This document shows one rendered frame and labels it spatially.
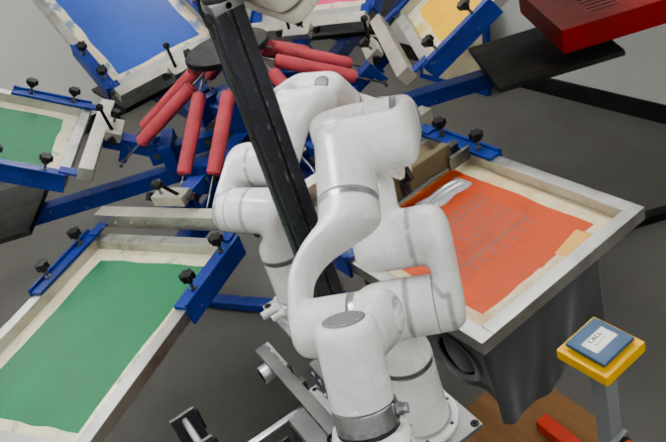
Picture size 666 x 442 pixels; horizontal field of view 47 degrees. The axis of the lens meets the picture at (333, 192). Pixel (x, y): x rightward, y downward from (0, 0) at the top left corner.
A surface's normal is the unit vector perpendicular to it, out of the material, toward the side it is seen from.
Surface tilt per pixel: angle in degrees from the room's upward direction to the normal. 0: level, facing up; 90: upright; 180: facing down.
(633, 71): 90
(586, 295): 95
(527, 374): 95
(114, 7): 32
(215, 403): 0
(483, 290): 0
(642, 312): 0
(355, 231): 112
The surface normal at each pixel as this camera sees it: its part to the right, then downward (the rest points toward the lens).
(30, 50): 0.58, 0.30
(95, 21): 0.08, -0.53
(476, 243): -0.26, -0.81
